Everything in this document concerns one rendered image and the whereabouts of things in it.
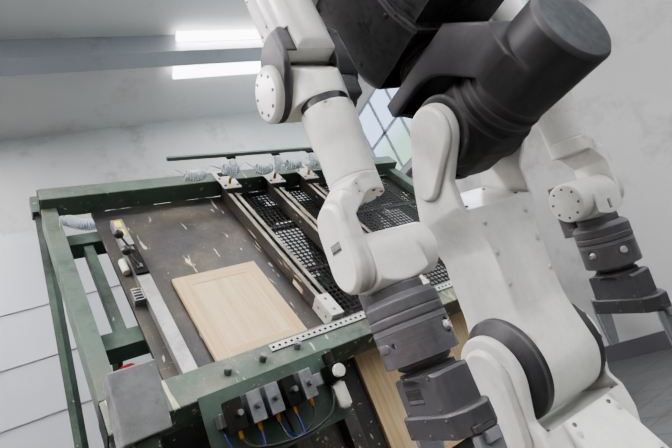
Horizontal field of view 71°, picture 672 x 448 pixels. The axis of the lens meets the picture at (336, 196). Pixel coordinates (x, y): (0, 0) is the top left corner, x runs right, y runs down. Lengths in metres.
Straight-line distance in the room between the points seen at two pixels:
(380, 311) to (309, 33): 0.36
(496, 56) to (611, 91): 3.22
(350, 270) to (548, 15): 0.36
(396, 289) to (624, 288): 0.47
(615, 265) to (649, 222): 2.96
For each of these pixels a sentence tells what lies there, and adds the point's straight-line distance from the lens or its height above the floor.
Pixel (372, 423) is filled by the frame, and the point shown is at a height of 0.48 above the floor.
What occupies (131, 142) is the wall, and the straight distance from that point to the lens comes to 5.67.
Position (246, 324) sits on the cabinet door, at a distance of 1.89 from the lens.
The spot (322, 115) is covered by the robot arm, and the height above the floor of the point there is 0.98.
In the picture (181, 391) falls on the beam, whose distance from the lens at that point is 1.63.
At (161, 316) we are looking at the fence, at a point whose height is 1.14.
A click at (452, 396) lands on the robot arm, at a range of 0.53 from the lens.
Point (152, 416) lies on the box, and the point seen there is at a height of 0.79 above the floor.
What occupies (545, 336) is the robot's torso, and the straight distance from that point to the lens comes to 0.71.
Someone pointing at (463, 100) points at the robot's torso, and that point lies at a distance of 0.67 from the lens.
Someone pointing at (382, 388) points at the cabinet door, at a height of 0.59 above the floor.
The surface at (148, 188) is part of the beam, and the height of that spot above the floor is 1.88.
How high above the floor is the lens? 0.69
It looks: 20 degrees up
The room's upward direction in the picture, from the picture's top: 24 degrees counter-clockwise
